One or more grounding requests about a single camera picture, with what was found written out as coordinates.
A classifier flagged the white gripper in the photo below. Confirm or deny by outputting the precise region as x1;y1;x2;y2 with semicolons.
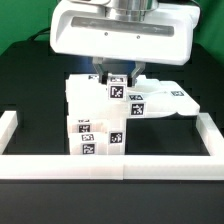
50;0;200;87

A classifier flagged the white tagged cube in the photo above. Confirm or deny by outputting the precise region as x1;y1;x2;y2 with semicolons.
107;75;127;100

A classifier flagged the white chair back frame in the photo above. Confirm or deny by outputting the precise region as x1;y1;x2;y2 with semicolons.
66;74;200;119

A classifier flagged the white chair seat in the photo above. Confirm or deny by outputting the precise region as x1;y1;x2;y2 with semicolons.
102;118;126;155

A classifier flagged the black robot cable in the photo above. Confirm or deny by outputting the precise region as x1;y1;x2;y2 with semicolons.
27;28;53;42

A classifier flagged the white right fence rail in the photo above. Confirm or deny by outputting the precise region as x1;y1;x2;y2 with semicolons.
196;113;224;157

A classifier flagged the white fence rail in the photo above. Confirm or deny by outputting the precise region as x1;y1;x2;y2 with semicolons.
0;155;224;180
196;113;224;157
0;111;18;155

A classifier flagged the white left fence rail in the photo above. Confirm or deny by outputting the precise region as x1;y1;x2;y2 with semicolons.
0;111;18;155

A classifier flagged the white front fence rail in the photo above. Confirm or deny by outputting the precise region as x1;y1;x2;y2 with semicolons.
0;155;224;180

